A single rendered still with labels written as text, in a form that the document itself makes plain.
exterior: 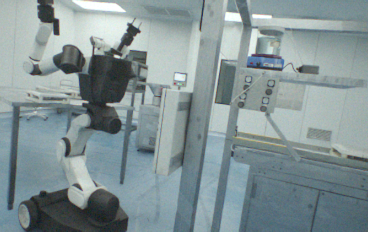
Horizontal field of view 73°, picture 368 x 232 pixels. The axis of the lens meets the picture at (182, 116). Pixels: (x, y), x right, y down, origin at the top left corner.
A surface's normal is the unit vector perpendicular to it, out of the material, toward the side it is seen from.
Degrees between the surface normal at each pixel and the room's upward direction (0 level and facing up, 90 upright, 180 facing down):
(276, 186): 90
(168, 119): 90
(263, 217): 90
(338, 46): 90
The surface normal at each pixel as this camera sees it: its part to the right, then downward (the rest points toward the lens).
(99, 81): -0.57, 0.01
